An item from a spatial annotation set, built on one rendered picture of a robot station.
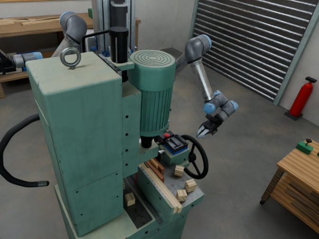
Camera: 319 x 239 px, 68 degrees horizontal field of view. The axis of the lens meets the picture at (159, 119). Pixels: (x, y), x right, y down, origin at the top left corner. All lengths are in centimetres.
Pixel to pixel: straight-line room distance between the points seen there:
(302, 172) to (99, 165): 166
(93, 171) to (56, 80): 36
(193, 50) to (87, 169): 98
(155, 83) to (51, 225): 163
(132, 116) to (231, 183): 181
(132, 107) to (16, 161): 203
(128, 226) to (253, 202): 152
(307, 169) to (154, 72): 167
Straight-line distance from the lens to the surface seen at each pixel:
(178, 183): 121
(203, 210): 225
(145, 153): 110
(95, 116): 73
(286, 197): 241
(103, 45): 171
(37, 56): 162
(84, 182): 91
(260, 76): 412
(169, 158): 124
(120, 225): 119
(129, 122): 87
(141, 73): 82
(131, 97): 81
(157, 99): 87
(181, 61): 171
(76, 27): 149
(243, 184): 257
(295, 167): 217
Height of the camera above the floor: 184
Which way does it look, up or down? 37 degrees down
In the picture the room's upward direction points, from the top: 6 degrees clockwise
